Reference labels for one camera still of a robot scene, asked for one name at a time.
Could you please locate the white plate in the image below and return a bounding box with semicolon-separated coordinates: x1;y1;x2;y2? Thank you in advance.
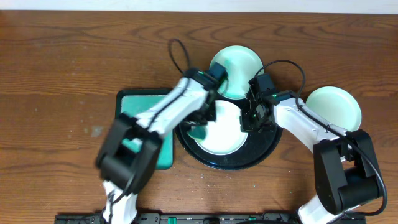
193;100;248;156

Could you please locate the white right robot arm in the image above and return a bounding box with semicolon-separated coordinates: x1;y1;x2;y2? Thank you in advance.
241;89;387;223

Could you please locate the round black tray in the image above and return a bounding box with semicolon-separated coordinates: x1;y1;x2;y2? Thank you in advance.
175;93;283;171

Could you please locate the green rectangular soap tray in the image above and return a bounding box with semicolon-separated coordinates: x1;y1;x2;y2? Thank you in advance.
115;88;174;170

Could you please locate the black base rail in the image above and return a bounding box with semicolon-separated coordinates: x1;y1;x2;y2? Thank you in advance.
54;212;368;224

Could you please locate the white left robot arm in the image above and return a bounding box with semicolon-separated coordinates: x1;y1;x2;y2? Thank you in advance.
95;68;227;223

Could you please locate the dark green sponge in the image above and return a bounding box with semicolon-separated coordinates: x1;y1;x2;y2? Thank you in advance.
187;126;206;141

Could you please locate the mint green plate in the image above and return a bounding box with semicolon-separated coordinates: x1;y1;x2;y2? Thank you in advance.
210;45;263;100
306;86;362;131

